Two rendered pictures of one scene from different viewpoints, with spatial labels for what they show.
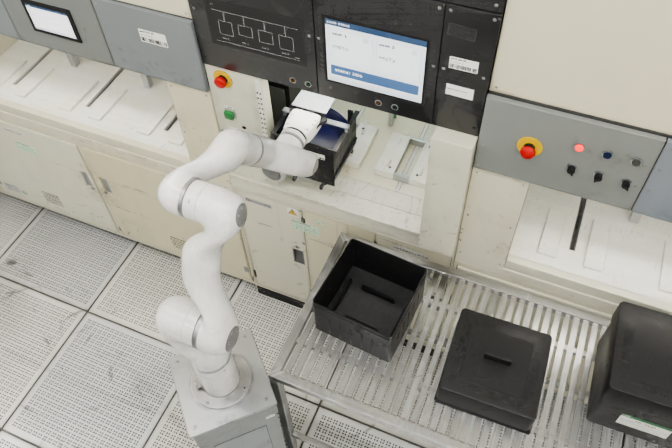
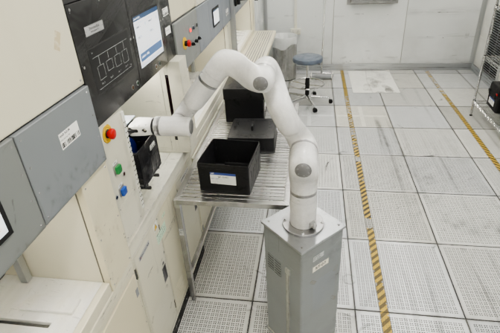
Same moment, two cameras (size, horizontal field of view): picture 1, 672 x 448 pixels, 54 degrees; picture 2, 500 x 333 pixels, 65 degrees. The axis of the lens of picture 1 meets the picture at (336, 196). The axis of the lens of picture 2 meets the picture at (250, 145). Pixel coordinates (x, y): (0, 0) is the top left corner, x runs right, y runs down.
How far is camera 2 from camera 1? 2.37 m
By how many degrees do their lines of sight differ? 77
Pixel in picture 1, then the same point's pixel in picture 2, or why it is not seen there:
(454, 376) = (265, 135)
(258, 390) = not seen: hidden behind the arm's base
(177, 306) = (302, 149)
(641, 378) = not seen: hidden behind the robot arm
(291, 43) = (126, 53)
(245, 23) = (109, 56)
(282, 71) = (128, 85)
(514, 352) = (246, 124)
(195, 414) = (330, 227)
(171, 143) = (74, 311)
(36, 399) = not seen: outside the picture
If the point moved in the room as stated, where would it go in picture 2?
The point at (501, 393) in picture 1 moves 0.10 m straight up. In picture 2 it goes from (268, 125) to (268, 111)
